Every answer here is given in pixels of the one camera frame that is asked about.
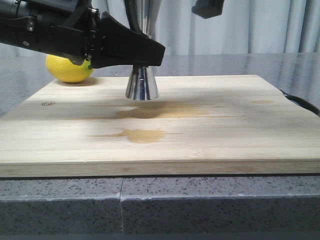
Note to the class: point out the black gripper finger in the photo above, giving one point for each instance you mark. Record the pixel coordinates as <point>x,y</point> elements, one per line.
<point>208,8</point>
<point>133,9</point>
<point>115,44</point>

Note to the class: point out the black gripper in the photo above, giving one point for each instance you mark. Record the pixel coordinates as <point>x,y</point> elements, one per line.
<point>63,28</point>

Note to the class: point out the stainless steel double jigger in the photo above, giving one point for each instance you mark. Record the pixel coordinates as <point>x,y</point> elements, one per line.
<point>142,85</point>

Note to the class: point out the yellow lemon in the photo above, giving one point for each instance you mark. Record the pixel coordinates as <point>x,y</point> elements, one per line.
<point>65,71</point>

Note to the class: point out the grey curtain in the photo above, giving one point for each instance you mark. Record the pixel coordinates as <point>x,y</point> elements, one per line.
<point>244,27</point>

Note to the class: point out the light wooden cutting board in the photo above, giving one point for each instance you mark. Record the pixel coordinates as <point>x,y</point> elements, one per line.
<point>227,124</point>

